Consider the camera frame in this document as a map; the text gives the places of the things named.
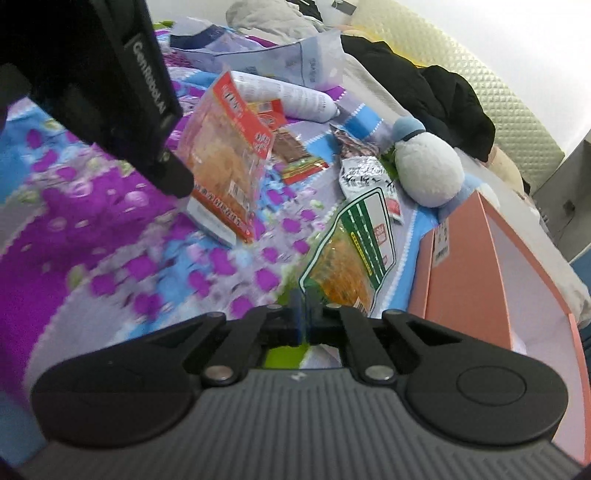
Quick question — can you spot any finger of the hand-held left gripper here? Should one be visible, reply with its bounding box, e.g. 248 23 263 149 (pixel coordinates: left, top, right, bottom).
157 150 195 199

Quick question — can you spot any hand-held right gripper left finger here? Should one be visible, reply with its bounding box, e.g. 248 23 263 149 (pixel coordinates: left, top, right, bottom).
148 300 304 387

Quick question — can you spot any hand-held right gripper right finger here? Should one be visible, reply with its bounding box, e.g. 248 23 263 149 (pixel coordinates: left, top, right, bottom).
307 300 462 384

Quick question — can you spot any orange snack packet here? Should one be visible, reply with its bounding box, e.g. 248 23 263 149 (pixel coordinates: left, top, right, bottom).
175 70 289 245

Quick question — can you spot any green and white snack packet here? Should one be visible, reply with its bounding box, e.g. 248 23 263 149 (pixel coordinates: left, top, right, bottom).
265 187 399 370

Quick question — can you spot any pink cardboard box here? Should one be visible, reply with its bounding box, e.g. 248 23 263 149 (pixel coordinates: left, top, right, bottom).
406 190 591 462

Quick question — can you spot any purple floral bed sheet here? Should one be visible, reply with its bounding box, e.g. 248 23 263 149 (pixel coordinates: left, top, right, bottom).
0 18 439 462

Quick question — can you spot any brown snack packet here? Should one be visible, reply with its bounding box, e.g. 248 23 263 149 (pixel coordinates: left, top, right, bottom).
272 129 308 164

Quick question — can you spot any red and green snack packet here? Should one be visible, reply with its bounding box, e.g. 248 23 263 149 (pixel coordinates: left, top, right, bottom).
277 157 331 185

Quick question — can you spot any white plastic bottle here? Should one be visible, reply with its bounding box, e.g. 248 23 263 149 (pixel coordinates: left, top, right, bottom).
231 70 342 123

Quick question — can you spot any black and white snack packet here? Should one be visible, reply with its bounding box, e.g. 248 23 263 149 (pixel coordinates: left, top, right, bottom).
338 156 404 224

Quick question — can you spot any translucent plastic bag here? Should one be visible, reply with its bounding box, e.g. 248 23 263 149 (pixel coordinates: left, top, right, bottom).
168 16 347 93

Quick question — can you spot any grey blanket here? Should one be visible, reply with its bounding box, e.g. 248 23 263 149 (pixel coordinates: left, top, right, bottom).
225 0 591 324

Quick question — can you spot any dark printed snack packet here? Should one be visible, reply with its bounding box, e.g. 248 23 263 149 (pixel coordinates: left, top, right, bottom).
330 122 382 160

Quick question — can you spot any white and blue plush toy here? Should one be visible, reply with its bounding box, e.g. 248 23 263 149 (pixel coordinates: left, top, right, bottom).
393 115 502 222

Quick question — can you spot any black garment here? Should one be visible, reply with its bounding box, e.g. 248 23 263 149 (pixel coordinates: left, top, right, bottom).
341 34 497 162

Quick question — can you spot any grey cabinet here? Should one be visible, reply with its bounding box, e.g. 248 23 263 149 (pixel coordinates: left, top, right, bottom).
531 134 591 259

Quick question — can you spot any cream quilted headboard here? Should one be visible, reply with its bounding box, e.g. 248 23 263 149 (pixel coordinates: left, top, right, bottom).
351 0 566 162

